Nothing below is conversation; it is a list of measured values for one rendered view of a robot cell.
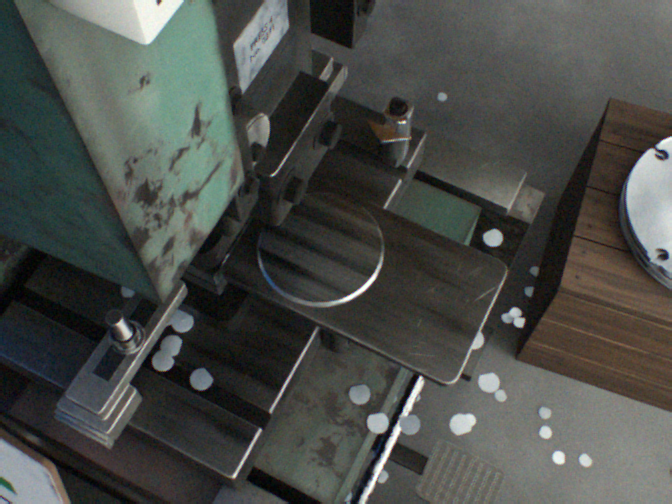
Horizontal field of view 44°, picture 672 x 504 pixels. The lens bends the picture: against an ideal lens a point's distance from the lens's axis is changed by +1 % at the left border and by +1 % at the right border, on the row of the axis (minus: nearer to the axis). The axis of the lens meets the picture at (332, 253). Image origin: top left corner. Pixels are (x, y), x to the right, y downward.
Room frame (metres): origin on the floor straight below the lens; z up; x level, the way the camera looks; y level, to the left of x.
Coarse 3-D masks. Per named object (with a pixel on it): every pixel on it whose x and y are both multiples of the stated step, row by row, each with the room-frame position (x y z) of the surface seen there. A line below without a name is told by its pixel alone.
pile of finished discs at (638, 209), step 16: (640, 160) 0.71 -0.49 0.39; (656, 160) 0.71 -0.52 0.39; (640, 176) 0.68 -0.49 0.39; (656, 176) 0.68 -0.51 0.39; (624, 192) 0.65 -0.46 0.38; (640, 192) 0.65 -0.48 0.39; (656, 192) 0.65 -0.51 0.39; (624, 208) 0.63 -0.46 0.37; (640, 208) 0.62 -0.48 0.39; (656, 208) 0.62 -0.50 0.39; (624, 224) 0.60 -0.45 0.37; (640, 224) 0.59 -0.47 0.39; (656, 224) 0.59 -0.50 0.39; (640, 240) 0.56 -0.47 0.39; (656, 240) 0.56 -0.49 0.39; (640, 256) 0.55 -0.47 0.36; (656, 256) 0.54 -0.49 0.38; (656, 272) 0.52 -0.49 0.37
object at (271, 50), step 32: (256, 0) 0.38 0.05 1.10; (288, 0) 0.41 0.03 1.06; (256, 32) 0.37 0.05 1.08; (288, 32) 0.41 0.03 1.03; (256, 64) 0.37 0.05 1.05; (288, 64) 0.41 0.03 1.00; (256, 96) 0.36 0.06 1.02; (288, 96) 0.39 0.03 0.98; (320, 96) 0.39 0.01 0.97; (256, 128) 0.34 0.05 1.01; (288, 128) 0.36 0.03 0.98; (320, 128) 0.38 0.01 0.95; (256, 160) 0.32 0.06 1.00; (288, 160) 0.34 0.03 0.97; (320, 160) 0.39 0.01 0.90; (288, 192) 0.33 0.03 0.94; (224, 224) 0.31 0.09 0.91
